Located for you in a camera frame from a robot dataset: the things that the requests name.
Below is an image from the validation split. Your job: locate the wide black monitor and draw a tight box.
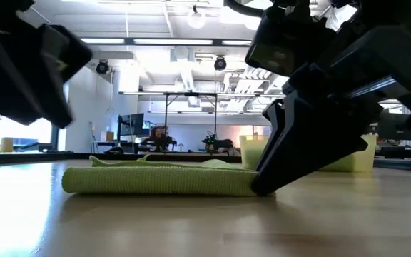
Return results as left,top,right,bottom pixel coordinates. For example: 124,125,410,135
376,121,411,141

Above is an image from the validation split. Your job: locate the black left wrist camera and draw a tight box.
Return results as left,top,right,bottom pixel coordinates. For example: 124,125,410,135
39,23,93,84

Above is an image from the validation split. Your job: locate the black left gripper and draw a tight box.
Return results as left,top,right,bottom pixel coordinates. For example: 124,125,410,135
0,0,74,129

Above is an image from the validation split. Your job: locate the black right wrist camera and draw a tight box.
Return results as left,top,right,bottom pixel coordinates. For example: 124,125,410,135
244,4,337,78

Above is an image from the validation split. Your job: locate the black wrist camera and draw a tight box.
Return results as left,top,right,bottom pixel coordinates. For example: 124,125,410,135
244,4,337,78
39,23,93,84

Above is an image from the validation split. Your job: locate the round black spotlight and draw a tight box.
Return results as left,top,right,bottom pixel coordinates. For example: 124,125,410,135
95,59,110,75
213,56,228,71

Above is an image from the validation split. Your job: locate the black rig stand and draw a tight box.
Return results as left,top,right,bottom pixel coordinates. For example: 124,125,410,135
162,91,219,153

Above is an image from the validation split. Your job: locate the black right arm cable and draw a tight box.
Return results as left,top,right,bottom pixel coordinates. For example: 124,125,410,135
223,0,274,19

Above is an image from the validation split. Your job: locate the black monitor on stand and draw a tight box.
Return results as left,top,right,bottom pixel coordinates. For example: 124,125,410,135
118,113,145,137

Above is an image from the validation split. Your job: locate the large window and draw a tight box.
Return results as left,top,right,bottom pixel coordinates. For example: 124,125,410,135
0,103,54,151

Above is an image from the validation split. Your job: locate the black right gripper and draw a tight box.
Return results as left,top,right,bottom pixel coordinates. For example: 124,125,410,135
285,24,411,131

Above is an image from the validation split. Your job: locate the yellow bin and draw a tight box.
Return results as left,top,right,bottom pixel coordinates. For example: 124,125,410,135
0,137,14,153

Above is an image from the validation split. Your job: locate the white ring lamp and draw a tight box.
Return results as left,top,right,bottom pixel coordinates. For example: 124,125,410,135
186,6,207,29

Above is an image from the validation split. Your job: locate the person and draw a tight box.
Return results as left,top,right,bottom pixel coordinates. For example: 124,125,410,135
149,125,169,151

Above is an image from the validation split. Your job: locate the black robot on desk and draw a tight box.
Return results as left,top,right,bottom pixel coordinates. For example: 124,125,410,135
201,133,234,154

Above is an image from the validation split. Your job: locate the thin tripod stand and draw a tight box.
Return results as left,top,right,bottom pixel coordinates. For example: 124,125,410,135
88,121,98,153

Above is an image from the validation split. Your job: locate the yellow plastic basket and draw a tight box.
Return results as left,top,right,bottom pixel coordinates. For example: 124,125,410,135
239,133,377,174

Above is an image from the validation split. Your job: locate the lime microfiber towel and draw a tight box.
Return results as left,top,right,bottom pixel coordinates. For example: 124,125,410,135
61,153,276,197

